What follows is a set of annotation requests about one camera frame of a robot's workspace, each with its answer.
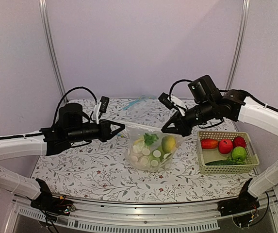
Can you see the floral patterned table mat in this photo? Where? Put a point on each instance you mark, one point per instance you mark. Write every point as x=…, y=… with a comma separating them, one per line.
x=124, y=169

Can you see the white toy cauliflower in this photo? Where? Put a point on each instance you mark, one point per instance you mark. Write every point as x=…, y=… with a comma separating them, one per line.
x=138, y=158

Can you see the green toy avocado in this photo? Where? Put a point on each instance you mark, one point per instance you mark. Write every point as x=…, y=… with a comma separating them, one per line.
x=168, y=143

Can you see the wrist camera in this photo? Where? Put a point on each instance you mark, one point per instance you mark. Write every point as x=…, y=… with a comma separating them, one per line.
x=99, y=109
x=172, y=102

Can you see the aluminium front rail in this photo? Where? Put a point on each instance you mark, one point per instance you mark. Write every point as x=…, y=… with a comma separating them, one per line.
x=97, y=216

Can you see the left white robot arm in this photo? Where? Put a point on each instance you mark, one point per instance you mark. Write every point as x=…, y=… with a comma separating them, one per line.
x=73, y=126

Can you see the aluminium corner post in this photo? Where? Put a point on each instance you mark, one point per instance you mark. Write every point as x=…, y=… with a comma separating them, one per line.
x=239, y=43
x=50, y=45

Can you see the dark green toy cucumber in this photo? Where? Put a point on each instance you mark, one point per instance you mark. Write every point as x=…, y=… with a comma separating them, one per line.
x=222, y=163

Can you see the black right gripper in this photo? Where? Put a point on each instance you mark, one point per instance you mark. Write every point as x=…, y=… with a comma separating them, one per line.
x=181, y=127

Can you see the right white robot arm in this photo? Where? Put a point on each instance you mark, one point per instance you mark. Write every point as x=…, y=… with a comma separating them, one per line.
x=236, y=105

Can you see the beige perforated plastic basket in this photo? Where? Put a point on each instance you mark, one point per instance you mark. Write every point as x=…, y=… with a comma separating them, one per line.
x=205, y=156

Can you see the red toy tomato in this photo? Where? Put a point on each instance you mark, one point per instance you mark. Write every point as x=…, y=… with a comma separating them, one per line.
x=239, y=142

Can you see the white toy radish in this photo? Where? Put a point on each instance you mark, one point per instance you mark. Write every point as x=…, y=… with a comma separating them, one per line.
x=150, y=139

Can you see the clear bag with blue zipper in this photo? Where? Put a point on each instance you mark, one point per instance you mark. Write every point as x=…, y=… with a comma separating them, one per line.
x=137, y=111

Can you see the light green toy apple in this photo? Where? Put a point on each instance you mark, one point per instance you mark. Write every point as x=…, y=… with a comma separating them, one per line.
x=158, y=157

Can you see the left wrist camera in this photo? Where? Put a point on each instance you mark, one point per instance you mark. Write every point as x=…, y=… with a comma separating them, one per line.
x=99, y=109

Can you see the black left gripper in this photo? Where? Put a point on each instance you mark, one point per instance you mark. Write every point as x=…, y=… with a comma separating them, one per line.
x=105, y=133

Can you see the green toy lime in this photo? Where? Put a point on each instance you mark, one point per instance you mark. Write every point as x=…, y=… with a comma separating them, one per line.
x=238, y=154

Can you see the right aluminium corner post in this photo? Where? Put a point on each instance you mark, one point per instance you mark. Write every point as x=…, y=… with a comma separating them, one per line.
x=239, y=43

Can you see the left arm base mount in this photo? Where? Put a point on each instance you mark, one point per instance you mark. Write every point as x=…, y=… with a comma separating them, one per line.
x=46, y=202

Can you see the red toy apple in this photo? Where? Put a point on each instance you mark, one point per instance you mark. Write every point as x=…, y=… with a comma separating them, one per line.
x=225, y=146

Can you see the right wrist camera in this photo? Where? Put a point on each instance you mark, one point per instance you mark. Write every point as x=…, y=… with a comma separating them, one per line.
x=172, y=102

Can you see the left aluminium corner post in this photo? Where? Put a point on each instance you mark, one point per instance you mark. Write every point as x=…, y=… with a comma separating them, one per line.
x=50, y=45

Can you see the frosted white zip top bag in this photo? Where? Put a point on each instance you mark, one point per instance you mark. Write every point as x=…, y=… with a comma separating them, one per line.
x=133, y=131

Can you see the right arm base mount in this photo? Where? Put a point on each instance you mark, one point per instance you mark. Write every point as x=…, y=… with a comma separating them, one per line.
x=244, y=202

